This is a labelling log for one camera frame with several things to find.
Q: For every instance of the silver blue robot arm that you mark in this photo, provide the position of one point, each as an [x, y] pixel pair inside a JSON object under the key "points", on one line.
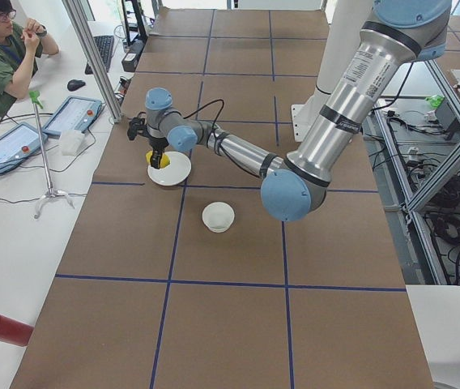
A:
{"points": [[393, 33]]}

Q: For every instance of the far teach pendant tablet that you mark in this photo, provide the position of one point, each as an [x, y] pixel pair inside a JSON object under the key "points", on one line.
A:
{"points": [[75, 113]]}

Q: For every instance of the aluminium frame post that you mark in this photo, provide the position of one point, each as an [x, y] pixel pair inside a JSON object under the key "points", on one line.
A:
{"points": [[79, 22]]}

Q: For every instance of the white tissue pack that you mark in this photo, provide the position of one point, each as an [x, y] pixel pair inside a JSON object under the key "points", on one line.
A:
{"points": [[70, 142]]}

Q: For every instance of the yellow lemon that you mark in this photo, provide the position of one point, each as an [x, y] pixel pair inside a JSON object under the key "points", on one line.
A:
{"points": [[165, 161]]}

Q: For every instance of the black computer mouse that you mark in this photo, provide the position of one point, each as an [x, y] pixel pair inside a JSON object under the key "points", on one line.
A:
{"points": [[75, 84]]}

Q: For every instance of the white bowl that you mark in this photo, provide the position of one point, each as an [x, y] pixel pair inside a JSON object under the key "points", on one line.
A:
{"points": [[218, 217]]}

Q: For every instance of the white plate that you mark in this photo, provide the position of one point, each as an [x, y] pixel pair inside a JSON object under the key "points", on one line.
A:
{"points": [[176, 172]]}

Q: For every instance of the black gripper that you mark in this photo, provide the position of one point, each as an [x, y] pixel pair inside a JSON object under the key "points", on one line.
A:
{"points": [[157, 143]]}

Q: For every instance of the person in green shirt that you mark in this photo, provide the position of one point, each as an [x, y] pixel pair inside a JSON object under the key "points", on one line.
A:
{"points": [[20, 46]]}

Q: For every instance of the near teach pendant tablet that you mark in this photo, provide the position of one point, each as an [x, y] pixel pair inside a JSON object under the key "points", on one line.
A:
{"points": [[17, 145]]}

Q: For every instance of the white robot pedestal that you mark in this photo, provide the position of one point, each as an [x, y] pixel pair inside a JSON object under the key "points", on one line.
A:
{"points": [[341, 44]]}

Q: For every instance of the green tipped metal stand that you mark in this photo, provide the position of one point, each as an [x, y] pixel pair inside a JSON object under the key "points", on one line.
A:
{"points": [[51, 192]]}

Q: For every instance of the black box device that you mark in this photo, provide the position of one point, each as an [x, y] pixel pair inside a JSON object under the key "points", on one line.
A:
{"points": [[130, 61]]}

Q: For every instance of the teach pendant tablet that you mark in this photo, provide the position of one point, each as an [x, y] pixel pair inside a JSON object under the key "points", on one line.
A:
{"points": [[75, 113], [17, 145]]}

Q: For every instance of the black keyboard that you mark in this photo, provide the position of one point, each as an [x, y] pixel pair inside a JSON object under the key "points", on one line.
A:
{"points": [[105, 45]]}

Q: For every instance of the red cylinder bottle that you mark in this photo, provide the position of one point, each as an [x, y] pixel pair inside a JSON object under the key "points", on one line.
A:
{"points": [[14, 332]]}

